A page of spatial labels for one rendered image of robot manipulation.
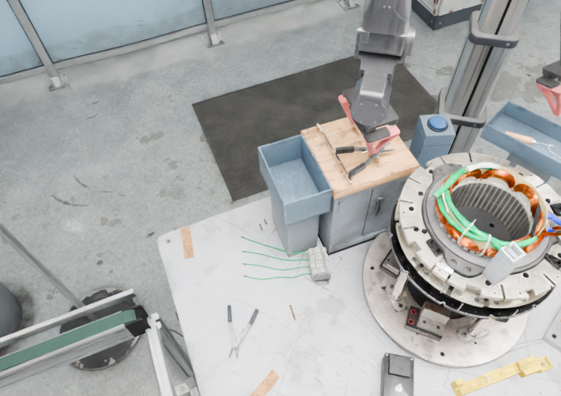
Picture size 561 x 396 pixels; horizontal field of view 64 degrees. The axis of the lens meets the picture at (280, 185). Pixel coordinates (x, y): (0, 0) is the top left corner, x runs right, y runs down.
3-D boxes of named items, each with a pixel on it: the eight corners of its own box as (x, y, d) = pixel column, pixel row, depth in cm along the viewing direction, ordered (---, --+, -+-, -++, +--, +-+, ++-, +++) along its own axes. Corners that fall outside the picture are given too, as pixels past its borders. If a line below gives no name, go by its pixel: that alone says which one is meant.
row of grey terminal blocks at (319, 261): (331, 284, 111) (332, 276, 108) (312, 286, 111) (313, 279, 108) (325, 248, 117) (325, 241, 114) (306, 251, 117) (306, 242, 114)
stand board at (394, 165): (334, 200, 95) (335, 193, 93) (300, 137, 105) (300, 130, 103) (417, 172, 98) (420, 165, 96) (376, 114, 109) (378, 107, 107)
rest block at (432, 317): (420, 309, 103) (426, 300, 99) (445, 318, 101) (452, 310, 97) (416, 327, 100) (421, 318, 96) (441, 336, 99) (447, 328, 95)
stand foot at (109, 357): (65, 384, 173) (63, 383, 172) (56, 306, 192) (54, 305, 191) (152, 349, 180) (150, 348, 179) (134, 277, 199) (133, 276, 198)
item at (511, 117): (554, 221, 120) (616, 152, 97) (537, 248, 115) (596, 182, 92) (470, 172, 130) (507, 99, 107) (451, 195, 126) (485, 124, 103)
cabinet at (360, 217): (327, 256, 116) (335, 199, 95) (300, 200, 126) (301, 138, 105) (395, 232, 119) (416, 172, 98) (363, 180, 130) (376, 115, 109)
